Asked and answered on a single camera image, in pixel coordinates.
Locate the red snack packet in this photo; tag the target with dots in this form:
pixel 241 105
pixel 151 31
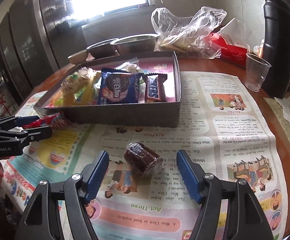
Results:
pixel 56 120

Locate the black thermos bottle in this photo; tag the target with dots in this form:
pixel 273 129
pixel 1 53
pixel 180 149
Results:
pixel 276 48

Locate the small brown cake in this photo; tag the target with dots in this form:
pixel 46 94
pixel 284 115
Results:
pixel 143 160

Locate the grey shallow cardboard box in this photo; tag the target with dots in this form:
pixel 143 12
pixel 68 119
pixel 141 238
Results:
pixel 163 114

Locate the clear plastic bag with bread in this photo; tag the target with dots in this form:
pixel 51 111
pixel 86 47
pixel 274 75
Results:
pixel 188 36

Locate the dark refrigerator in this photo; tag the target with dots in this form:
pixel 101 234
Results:
pixel 36 39

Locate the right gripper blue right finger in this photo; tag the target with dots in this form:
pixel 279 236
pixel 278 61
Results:
pixel 206 190

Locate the large steel bowl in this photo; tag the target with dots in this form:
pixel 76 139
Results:
pixel 135 44

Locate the clear sesame cake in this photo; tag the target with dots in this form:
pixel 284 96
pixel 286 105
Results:
pixel 75 84

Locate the clear red pastry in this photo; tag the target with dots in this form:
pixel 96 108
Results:
pixel 131 67

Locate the gold yellow snack packet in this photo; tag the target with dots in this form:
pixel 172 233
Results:
pixel 90 95

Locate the small ceramic bowl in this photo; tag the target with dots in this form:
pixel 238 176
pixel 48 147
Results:
pixel 79 57

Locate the Snickers bar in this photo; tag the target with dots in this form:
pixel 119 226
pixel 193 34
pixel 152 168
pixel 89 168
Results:
pixel 155 90

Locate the blue Oreo packet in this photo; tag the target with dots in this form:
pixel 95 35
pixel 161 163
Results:
pixel 119 87

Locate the orange pill bottle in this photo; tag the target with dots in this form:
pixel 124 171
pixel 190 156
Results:
pixel 258 50

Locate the newspaper sheet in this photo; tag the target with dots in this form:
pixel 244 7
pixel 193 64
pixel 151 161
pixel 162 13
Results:
pixel 216 176

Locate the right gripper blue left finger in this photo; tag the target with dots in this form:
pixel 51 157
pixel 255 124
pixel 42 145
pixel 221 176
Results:
pixel 79 190

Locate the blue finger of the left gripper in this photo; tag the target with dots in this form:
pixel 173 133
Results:
pixel 9 122
pixel 25 136

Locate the red tissue box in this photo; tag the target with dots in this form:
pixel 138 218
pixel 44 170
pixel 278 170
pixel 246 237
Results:
pixel 232 39

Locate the clear plastic cup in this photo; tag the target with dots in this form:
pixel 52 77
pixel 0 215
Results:
pixel 256 71

